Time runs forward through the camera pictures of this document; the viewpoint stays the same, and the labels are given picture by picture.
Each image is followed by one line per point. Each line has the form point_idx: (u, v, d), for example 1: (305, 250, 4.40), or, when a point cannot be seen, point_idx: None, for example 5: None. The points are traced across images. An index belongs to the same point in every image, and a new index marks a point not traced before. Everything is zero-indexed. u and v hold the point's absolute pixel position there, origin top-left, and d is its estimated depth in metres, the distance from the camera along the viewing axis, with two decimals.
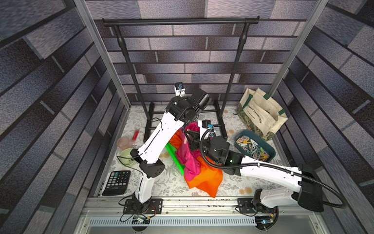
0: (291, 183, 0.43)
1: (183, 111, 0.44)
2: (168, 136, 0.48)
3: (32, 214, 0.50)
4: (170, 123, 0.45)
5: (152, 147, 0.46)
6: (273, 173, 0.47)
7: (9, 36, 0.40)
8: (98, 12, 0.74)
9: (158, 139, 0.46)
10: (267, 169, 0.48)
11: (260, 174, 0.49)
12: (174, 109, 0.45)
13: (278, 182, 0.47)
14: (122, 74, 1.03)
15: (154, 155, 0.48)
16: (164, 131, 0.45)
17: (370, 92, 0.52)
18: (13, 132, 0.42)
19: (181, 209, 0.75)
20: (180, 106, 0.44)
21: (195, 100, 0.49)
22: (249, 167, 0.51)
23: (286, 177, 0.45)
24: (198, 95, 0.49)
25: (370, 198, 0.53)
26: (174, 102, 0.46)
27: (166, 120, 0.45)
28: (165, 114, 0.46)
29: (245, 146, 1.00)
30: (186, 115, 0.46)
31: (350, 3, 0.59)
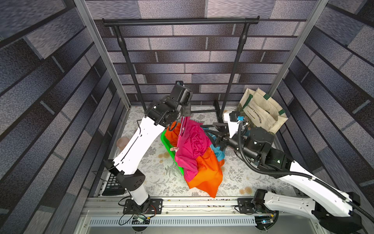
0: (340, 208, 0.39)
1: (162, 116, 0.43)
2: (148, 142, 0.45)
3: (32, 214, 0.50)
4: (149, 128, 0.42)
5: (129, 157, 0.42)
6: (324, 192, 0.41)
7: (9, 37, 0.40)
8: (98, 12, 0.74)
9: (135, 146, 0.42)
10: (319, 186, 0.41)
11: (309, 187, 0.42)
12: (153, 113, 0.43)
13: (322, 201, 0.42)
14: (122, 74, 1.03)
15: (132, 165, 0.44)
16: (143, 137, 0.42)
17: (369, 92, 0.52)
18: (13, 132, 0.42)
19: (181, 209, 0.75)
20: (159, 109, 0.42)
21: (175, 98, 0.46)
22: (299, 177, 0.42)
23: (337, 202, 0.40)
24: (177, 91, 0.46)
25: (370, 198, 0.53)
26: (153, 106, 0.43)
27: (145, 126, 0.42)
28: (144, 119, 0.43)
29: None
30: (167, 120, 0.45)
31: (350, 3, 0.59)
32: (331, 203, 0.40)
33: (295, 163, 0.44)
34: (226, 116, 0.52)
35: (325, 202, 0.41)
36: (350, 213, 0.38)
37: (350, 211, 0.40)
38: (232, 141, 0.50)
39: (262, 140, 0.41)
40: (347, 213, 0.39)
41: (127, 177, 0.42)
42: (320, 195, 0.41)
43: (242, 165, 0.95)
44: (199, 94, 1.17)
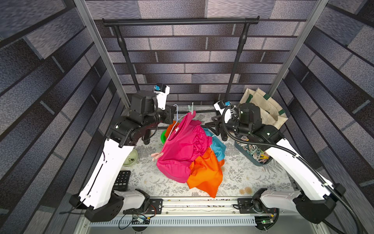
0: (316, 189, 0.39)
1: (127, 136, 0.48)
2: (115, 166, 0.39)
3: (32, 214, 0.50)
4: (113, 152, 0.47)
5: (97, 188, 0.37)
6: (304, 171, 0.42)
7: (9, 36, 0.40)
8: (98, 12, 0.74)
9: (101, 176, 0.37)
10: (300, 165, 0.42)
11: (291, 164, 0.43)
12: (116, 133, 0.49)
13: (302, 181, 0.42)
14: (122, 74, 1.03)
15: (100, 197, 0.38)
16: (109, 163, 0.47)
17: (369, 92, 0.52)
18: (13, 132, 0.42)
19: (181, 209, 0.75)
20: (123, 128, 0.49)
21: (137, 110, 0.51)
22: (283, 152, 0.44)
23: (315, 183, 0.40)
24: (137, 103, 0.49)
25: (370, 198, 0.53)
26: (115, 126, 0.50)
27: (109, 150, 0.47)
28: (107, 143, 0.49)
29: (245, 146, 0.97)
30: (133, 137, 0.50)
31: (350, 3, 0.59)
32: (308, 183, 0.40)
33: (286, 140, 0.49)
34: (216, 105, 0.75)
35: (304, 182, 0.41)
36: (325, 197, 0.38)
37: (324, 196, 0.38)
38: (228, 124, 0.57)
39: (246, 109, 0.48)
40: (321, 196, 0.38)
41: (98, 211, 0.37)
42: (300, 174, 0.41)
43: (242, 165, 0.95)
44: (199, 94, 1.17)
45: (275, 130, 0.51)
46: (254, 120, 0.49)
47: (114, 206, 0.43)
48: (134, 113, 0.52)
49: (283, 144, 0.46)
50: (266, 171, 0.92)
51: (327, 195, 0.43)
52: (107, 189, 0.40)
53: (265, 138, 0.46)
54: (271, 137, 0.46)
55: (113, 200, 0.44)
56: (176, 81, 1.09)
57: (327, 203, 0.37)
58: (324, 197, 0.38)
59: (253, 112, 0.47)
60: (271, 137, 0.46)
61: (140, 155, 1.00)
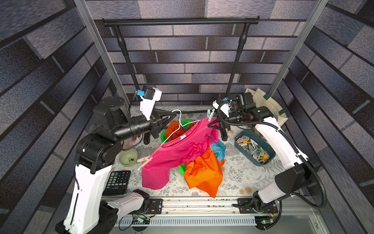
0: (289, 158, 0.44)
1: (97, 159, 0.32)
2: (93, 192, 0.35)
3: (32, 213, 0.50)
4: (85, 180, 0.32)
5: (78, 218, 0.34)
6: (283, 143, 0.47)
7: (9, 36, 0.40)
8: (98, 12, 0.74)
9: (80, 205, 0.33)
10: (281, 137, 0.48)
11: (272, 136, 0.49)
12: (86, 159, 0.32)
13: (279, 152, 0.47)
14: (122, 74, 1.03)
15: (84, 224, 0.36)
16: (84, 192, 0.33)
17: (370, 92, 0.52)
18: (13, 132, 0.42)
19: (181, 209, 0.75)
20: (90, 151, 0.32)
21: (105, 124, 0.33)
22: (266, 126, 0.51)
23: (289, 153, 0.45)
24: (102, 116, 0.31)
25: (370, 198, 0.53)
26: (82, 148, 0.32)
27: (82, 178, 0.32)
28: (77, 168, 0.33)
29: (245, 146, 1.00)
30: (105, 159, 0.34)
31: (350, 3, 0.59)
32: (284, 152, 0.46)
33: (275, 121, 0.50)
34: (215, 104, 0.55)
35: (281, 153, 0.47)
36: (295, 165, 0.43)
37: (295, 164, 0.43)
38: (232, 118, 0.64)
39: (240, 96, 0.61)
40: (292, 164, 0.43)
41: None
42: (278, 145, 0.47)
43: (242, 165, 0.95)
44: (199, 93, 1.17)
45: (267, 110, 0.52)
46: (246, 102, 0.59)
47: (108, 222, 0.42)
48: (103, 129, 0.33)
49: (269, 120, 0.52)
50: (266, 171, 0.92)
51: (298, 163, 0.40)
52: (92, 215, 0.38)
53: (255, 115, 0.53)
54: (261, 115, 0.53)
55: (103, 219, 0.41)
56: (176, 81, 1.09)
57: (296, 168, 0.42)
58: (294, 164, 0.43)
59: (244, 96, 0.59)
60: (262, 114, 0.54)
61: (140, 155, 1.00)
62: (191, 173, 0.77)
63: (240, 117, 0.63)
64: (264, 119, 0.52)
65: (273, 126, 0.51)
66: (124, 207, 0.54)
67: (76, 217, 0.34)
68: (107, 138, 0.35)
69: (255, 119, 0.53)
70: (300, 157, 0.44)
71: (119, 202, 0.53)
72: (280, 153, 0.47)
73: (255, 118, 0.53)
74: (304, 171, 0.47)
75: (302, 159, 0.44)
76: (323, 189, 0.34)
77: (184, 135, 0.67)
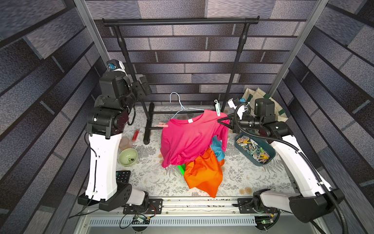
0: (309, 185, 0.40)
1: (111, 125, 0.35)
2: (110, 158, 0.39)
3: (32, 213, 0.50)
4: (102, 145, 0.35)
5: (101, 182, 0.37)
6: (302, 167, 0.43)
7: (9, 36, 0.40)
8: (98, 12, 0.74)
9: (101, 170, 0.36)
10: (300, 160, 0.44)
11: (290, 157, 0.44)
12: (98, 127, 0.35)
13: (297, 175, 0.43)
14: None
15: (108, 189, 0.39)
16: (102, 158, 0.36)
17: (370, 92, 0.52)
18: (13, 132, 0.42)
19: (181, 209, 0.75)
20: (102, 120, 0.34)
21: (111, 94, 0.36)
22: (285, 146, 0.46)
23: (310, 180, 0.41)
24: (108, 87, 0.34)
25: (370, 198, 0.53)
26: (92, 119, 0.35)
27: (98, 144, 0.35)
28: (91, 138, 0.35)
29: (245, 146, 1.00)
30: (117, 126, 0.37)
31: (350, 3, 0.59)
32: (304, 178, 0.41)
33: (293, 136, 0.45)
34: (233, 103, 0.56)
35: (299, 177, 0.43)
36: (316, 195, 0.39)
37: (317, 193, 0.39)
38: (243, 121, 0.59)
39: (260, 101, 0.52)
40: (313, 193, 0.39)
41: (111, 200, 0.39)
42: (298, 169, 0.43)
43: (242, 165, 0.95)
44: (199, 93, 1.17)
45: (286, 125, 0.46)
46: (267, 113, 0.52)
47: (125, 191, 0.46)
48: (108, 100, 0.37)
49: (288, 139, 0.47)
50: (266, 171, 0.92)
51: (320, 193, 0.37)
52: (113, 181, 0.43)
53: (271, 131, 0.49)
54: (279, 132, 0.49)
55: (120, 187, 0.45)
56: (176, 81, 1.09)
57: (317, 199, 0.38)
58: (316, 194, 0.39)
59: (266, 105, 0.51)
60: (280, 131, 0.49)
61: (140, 155, 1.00)
62: (191, 173, 0.77)
63: (252, 124, 0.58)
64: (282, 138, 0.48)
65: (293, 148, 0.46)
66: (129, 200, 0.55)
67: (98, 184, 0.37)
68: (114, 107, 0.38)
69: (273, 137, 0.48)
70: (323, 187, 0.40)
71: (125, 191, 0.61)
72: (297, 176, 0.43)
73: (272, 135, 0.48)
74: (326, 202, 0.42)
75: (324, 189, 0.40)
76: (343, 223, 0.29)
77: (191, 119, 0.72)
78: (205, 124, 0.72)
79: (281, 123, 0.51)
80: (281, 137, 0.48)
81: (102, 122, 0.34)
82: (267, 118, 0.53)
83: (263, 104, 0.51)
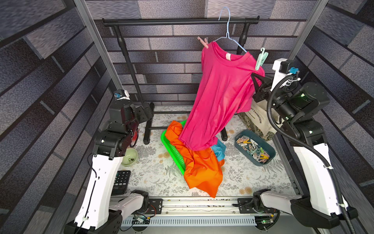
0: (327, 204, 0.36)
1: (116, 146, 0.39)
2: (108, 181, 0.39)
3: (32, 213, 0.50)
4: (103, 166, 0.37)
5: (94, 207, 0.36)
6: (326, 184, 0.37)
7: (9, 36, 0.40)
8: (98, 12, 0.74)
9: (97, 192, 0.36)
10: (325, 177, 0.37)
11: (315, 170, 0.38)
12: (103, 148, 0.38)
13: (314, 190, 0.39)
14: (122, 74, 1.03)
15: (100, 216, 0.37)
16: (102, 179, 0.37)
17: (369, 92, 0.52)
18: (13, 132, 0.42)
19: (181, 209, 0.75)
20: (108, 142, 0.38)
21: (118, 120, 0.40)
22: (314, 159, 0.38)
23: (329, 199, 0.37)
24: (116, 113, 0.39)
25: (370, 198, 0.53)
26: (100, 140, 0.39)
27: (100, 165, 0.38)
28: (95, 159, 0.38)
29: (245, 146, 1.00)
30: (121, 147, 0.41)
31: (350, 3, 0.59)
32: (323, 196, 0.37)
33: (325, 147, 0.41)
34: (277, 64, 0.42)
35: (316, 192, 0.38)
36: (332, 215, 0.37)
37: (333, 213, 0.36)
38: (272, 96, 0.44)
39: (313, 97, 0.34)
40: (329, 212, 0.36)
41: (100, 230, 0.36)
42: (319, 185, 0.37)
43: (242, 165, 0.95)
44: None
45: (321, 130, 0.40)
46: (309, 113, 0.37)
47: (114, 223, 0.42)
48: (115, 124, 0.41)
49: (319, 148, 0.38)
50: (266, 171, 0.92)
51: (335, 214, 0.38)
52: (105, 209, 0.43)
53: (302, 134, 0.38)
54: (311, 136, 0.38)
55: (111, 217, 0.43)
56: (176, 81, 1.09)
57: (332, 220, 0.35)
58: (331, 213, 0.36)
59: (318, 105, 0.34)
60: (312, 136, 0.38)
61: (140, 155, 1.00)
62: (191, 173, 0.77)
63: (280, 105, 0.43)
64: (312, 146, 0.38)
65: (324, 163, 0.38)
66: (127, 208, 0.54)
67: (91, 208, 0.36)
68: (120, 131, 0.43)
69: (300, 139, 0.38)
70: (342, 208, 0.37)
71: (120, 204, 0.53)
72: (313, 189, 0.39)
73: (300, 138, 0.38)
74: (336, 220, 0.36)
75: (341, 210, 0.37)
76: None
77: (231, 54, 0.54)
78: (235, 72, 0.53)
79: (314, 124, 0.39)
80: (311, 144, 0.38)
81: (108, 144, 0.38)
82: (304, 117, 0.41)
83: (315, 101, 0.34)
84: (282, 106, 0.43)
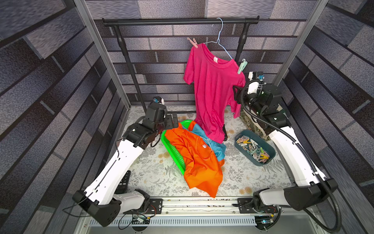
0: (305, 175, 0.41)
1: (141, 138, 0.45)
2: (125, 166, 0.44)
3: (32, 214, 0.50)
4: (128, 151, 0.43)
5: (105, 184, 0.39)
6: (298, 158, 0.43)
7: (8, 36, 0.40)
8: (98, 12, 0.74)
9: (113, 171, 0.41)
10: (297, 151, 0.44)
11: (288, 148, 0.45)
12: (132, 135, 0.45)
13: (293, 168, 0.44)
14: (122, 74, 1.03)
15: (107, 194, 0.40)
16: (121, 161, 0.42)
17: (369, 92, 0.52)
18: (13, 132, 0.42)
19: (181, 209, 0.75)
20: (137, 133, 0.45)
21: (150, 117, 0.48)
22: (283, 137, 0.46)
23: (305, 170, 0.41)
24: (151, 110, 0.46)
25: (370, 198, 0.53)
26: (131, 129, 0.46)
27: (124, 148, 0.43)
28: (122, 141, 0.44)
29: (245, 146, 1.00)
30: (146, 141, 0.47)
31: (350, 3, 0.59)
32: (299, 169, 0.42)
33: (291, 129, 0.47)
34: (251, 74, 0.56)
35: (294, 168, 0.43)
36: (311, 184, 0.40)
37: (311, 183, 0.40)
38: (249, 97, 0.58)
39: (270, 92, 0.48)
40: (308, 183, 0.40)
41: (102, 206, 0.40)
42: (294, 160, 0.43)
43: (242, 165, 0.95)
44: None
45: (284, 117, 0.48)
46: (271, 104, 0.49)
47: (111, 211, 0.43)
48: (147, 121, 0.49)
49: (286, 130, 0.48)
50: (266, 171, 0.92)
51: (314, 183, 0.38)
52: (112, 191, 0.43)
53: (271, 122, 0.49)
54: (277, 123, 0.49)
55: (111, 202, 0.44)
56: (176, 81, 1.09)
57: (312, 188, 0.39)
58: (310, 183, 0.40)
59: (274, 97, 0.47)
60: (278, 122, 0.49)
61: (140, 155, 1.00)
62: (191, 173, 0.77)
63: (253, 103, 0.56)
64: (281, 128, 0.48)
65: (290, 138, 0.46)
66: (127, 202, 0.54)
67: (101, 184, 0.39)
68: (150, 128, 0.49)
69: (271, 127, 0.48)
70: (317, 176, 0.41)
71: (121, 196, 0.53)
72: (293, 168, 0.44)
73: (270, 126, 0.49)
74: (319, 191, 0.43)
75: (318, 179, 0.40)
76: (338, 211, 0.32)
77: (217, 58, 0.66)
78: (225, 71, 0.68)
79: (281, 115, 0.50)
80: (279, 127, 0.48)
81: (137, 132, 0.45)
82: (269, 108, 0.51)
83: (271, 94, 0.47)
84: (254, 103, 0.56)
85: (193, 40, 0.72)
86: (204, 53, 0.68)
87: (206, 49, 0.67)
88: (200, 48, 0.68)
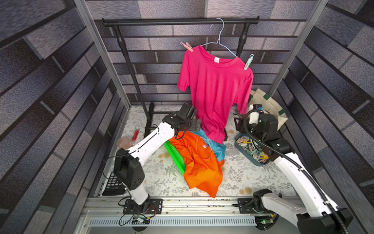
0: (316, 204, 0.39)
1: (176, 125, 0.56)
2: (160, 141, 0.53)
3: (32, 214, 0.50)
4: (167, 130, 0.54)
5: (146, 147, 0.48)
6: (307, 186, 0.42)
7: (9, 37, 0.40)
8: (98, 12, 0.74)
9: (153, 141, 0.50)
10: (305, 179, 0.44)
11: (295, 176, 0.45)
12: (169, 120, 0.57)
13: (303, 197, 0.43)
14: (122, 74, 1.03)
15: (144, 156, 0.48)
16: (159, 135, 0.52)
17: (369, 92, 0.52)
18: (13, 132, 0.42)
19: (181, 209, 0.75)
20: (173, 120, 0.57)
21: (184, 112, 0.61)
22: (288, 163, 0.47)
23: (315, 199, 0.40)
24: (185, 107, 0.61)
25: (370, 198, 0.53)
26: (170, 116, 0.59)
27: (163, 126, 0.55)
28: (162, 122, 0.56)
29: (245, 146, 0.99)
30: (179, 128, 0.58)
31: (350, 3, 0.59)
32: (309, 197, 0.41)
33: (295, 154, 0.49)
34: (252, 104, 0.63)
35: (305, 197, 0.42)
36: (324, 214, 0.38)
37: (323, 213, 0.38)
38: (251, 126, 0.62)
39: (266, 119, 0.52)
40: (320, 212, 0.38)
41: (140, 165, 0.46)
42: (303, 188, 0.43)
43: (242, 165, 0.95)
44: None
45: (286, 143, 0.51)
46: (270, 131, 0.53)
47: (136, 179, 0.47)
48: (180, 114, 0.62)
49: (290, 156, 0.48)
50: (266, 171, 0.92)
51: (327, 213, 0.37)
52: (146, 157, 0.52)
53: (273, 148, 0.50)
54: (280, 148, 0.50)
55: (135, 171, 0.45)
56: (176, 81, 1.09)
57: (325, 220, 0.37)
58: (323, 212, 0.38)
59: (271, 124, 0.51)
60: (281, 148, 0.50)
61: None
62: (191, 173, 0.77)
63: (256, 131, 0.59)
64: (285, 154, 0.49)
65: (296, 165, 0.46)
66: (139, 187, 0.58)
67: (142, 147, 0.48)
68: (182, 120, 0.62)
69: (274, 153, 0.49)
70: (328, 205, 0.39)
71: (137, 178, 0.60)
72: (303, 197, 0.43)
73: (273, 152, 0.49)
74: (333, 224, 0.42)
75: (330, 208, 0.39)
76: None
77: (219, 58, 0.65)
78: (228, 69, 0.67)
79: (282, 140, 0.52)
80: (283, 154, 0.49)
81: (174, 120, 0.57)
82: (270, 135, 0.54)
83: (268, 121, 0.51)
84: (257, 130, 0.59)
85: (186, 44, 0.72)
86: (203, 55, 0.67)
87: (203, 52, 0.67)
88: (197, 50, 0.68)
